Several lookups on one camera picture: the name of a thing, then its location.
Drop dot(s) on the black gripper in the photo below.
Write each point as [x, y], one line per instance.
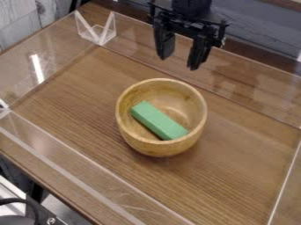
[191, 18]

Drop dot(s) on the green rectangular block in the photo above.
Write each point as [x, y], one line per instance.
[160, 123]

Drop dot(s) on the brown wooden bowl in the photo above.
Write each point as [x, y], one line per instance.
[180, 101]

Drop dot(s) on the clear acrylic corner bracket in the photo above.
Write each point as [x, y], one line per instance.
[96, 33]

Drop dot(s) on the black metal table bracket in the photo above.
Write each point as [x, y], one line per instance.
[47, 218]

